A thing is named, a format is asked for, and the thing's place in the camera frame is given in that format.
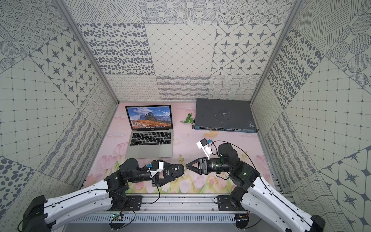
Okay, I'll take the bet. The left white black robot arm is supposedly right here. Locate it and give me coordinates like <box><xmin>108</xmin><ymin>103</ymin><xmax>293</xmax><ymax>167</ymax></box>
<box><xmin>17</xmin><ymin>158</ymin><xmax>185</xmax><ymax>232</ymax></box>

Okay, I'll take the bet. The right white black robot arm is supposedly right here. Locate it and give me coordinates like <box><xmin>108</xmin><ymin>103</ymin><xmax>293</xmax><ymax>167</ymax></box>
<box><xmin>186</xmin><ymin>139</ymin><xmax>326</xmax><ymax>232</ymax></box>

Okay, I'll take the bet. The dark grey network switch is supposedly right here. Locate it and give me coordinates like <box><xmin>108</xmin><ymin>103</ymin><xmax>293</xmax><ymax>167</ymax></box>
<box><xmin>193</xmin><ymin>99</ymin><xmax>259</xmax><ymax>133</ymax></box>

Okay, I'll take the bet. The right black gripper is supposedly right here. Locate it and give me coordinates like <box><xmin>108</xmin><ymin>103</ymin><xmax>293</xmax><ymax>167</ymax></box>
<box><xmin>185</xmin><ymin>157</ymin><xmax>231</xmax><ymax>175</ymax></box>

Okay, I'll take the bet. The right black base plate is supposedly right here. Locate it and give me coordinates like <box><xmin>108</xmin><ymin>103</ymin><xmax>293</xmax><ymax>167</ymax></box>
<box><xmin>216</xmin><ymin>195</ymin><xmax>258</xmax><ymax>212</ymax></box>

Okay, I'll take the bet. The aluminium mounting rail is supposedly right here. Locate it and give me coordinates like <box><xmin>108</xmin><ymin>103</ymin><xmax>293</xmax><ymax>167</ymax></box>
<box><xmin>60</xmin><ymin>192</ymin><xmax>299</xmax><ymax>214</ymax></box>

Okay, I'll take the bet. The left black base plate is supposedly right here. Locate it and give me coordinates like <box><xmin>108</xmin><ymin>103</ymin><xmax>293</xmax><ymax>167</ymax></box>
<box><xmin>109</xmin><ymin>195</ymin><xmax>143</xmax><ymax>211</ymax></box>

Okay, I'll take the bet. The silver open laptop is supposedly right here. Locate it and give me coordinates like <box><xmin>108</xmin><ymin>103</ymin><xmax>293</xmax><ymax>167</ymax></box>
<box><xmin>125</xmin><ymin>104</ymin><xmax>174</xmax><ymax>159</ymax></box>

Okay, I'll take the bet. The black wireless mouse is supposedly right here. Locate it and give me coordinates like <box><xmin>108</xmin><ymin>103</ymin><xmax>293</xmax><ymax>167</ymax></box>
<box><xmin>163</xmin><ymin>164</ymin><xmax>185</xmax><ymax>179</ymax></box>

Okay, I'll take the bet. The pink floral table mat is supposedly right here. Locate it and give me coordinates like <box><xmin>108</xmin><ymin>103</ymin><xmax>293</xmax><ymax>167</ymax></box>
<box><xmin>83</xmin><ymin>102</ymin><xmax>274</xmax><ymax>194</ymax></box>

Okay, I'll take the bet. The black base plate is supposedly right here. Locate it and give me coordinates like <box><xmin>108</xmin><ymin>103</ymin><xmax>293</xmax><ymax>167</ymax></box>
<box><xmin>109</xmin><ymin>195</ymin><xmax>143</xmax><ymax>211</ymax></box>
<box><xmin>216</xmin><ymin>195</ymin><xmax>258</xmax><ymax>212</ymax></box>

